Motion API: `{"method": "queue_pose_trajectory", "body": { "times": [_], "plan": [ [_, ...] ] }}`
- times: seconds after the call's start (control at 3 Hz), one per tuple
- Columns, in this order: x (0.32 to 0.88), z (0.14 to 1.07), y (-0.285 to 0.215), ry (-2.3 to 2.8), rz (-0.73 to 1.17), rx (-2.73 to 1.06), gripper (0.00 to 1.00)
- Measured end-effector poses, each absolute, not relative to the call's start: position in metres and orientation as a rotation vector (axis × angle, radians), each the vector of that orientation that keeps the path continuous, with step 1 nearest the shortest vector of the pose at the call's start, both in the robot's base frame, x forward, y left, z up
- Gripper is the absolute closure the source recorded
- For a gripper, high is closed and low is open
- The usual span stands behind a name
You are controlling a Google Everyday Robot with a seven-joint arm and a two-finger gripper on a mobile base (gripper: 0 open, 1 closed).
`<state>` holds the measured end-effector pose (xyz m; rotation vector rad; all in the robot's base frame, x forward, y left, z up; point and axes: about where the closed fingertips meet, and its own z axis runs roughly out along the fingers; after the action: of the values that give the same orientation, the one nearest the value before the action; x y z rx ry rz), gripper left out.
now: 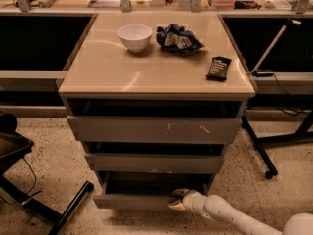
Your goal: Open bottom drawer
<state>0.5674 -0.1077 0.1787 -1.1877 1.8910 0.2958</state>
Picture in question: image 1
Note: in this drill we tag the grey top drawer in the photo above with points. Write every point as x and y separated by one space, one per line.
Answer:
178 130

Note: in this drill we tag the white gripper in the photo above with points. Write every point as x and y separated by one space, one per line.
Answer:
190 201

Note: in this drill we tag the white ceramic bowl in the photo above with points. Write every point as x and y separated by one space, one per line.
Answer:
135 37

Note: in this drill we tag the grey drawer cabinet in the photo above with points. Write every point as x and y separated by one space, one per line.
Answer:
106 80

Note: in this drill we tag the white rod with black base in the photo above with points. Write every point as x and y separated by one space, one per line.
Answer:
255 71

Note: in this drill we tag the black snack bar wrapper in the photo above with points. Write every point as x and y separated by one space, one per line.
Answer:
218 68

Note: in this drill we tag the grey bottom drawer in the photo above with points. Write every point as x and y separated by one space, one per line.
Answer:
146 191

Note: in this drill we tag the black stand right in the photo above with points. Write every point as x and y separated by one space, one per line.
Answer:
302 134

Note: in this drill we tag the grey drawer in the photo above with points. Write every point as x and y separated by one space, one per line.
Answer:
146 191
154 163
178 130

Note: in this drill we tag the crumpled blue chip bag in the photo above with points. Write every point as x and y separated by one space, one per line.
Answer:
177 39

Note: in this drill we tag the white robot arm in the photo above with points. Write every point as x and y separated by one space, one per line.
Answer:
218 210

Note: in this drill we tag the grey middle drawer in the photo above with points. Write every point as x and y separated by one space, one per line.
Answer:
154 163

